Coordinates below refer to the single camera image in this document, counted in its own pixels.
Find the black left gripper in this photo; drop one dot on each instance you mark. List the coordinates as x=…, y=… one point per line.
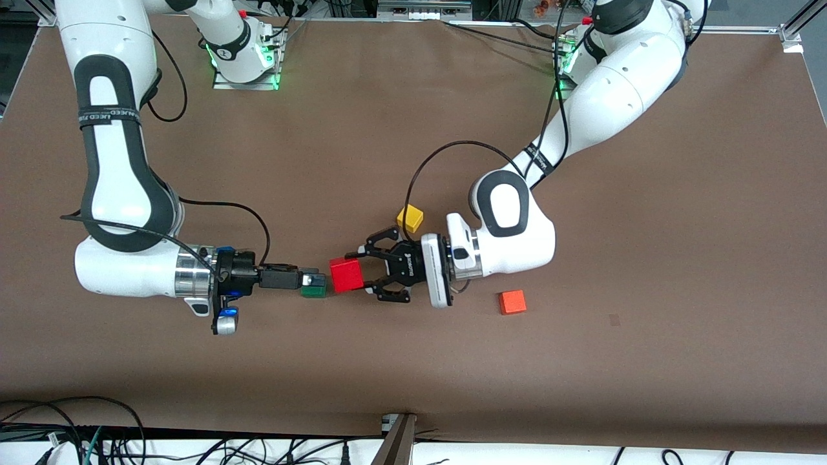
x=409, y=262

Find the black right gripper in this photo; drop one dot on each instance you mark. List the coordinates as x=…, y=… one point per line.
x=243, y=274

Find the red wooden block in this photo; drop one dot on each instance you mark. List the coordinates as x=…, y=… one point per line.
x=345, y=274

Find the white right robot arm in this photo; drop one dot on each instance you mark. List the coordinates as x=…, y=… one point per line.
x=116, y=271

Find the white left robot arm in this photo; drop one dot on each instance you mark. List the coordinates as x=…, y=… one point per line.
x=620, y=97

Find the green wooden block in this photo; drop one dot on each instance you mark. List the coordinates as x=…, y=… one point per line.
x=314, y=293

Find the yellow wooden block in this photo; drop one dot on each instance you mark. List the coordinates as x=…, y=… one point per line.
x=410, y=216

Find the orange wooden block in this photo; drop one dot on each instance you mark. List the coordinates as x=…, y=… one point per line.
x=512, y=302

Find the brown paper table cover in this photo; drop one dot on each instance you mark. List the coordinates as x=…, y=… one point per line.
x=413, y=361

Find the white power strip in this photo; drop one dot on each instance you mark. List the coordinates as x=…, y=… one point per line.
x=423, y=11

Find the small orange toy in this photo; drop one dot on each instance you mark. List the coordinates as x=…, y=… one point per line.
x=541, y=6

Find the grey metal camera post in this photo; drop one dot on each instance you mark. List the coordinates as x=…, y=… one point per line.
x=395, y=445

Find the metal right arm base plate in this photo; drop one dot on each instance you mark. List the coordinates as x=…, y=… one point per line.
x=223, y=85

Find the aluminium table edge rail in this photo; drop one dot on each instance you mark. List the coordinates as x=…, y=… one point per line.
x=743, y=28

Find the aluminium corner frame profile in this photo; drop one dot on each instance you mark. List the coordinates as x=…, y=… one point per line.
x=791, y=35

